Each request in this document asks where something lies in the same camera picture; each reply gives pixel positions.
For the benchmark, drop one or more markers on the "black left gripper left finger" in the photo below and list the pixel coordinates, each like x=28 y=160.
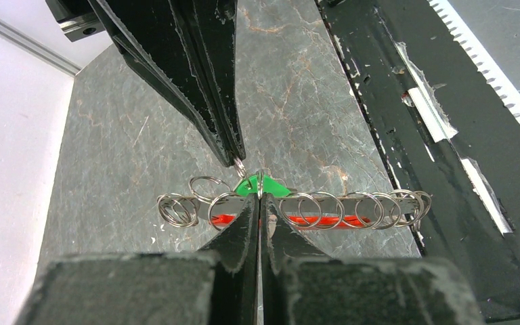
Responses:
x=217 y=284

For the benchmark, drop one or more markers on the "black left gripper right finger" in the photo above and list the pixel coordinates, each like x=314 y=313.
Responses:
x=303 y=285

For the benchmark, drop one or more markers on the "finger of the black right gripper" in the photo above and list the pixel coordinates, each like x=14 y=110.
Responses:
x=207 y=30

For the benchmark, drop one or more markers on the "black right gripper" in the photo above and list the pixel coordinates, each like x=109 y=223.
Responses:
x=146 y=36

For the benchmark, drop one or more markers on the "small green object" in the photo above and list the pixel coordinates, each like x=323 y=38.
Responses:
x=268 y=185

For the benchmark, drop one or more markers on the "metal key holder red handle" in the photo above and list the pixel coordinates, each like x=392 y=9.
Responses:
x=305 y=210

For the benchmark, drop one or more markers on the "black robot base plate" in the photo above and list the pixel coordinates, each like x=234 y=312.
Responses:
x=441 y=129

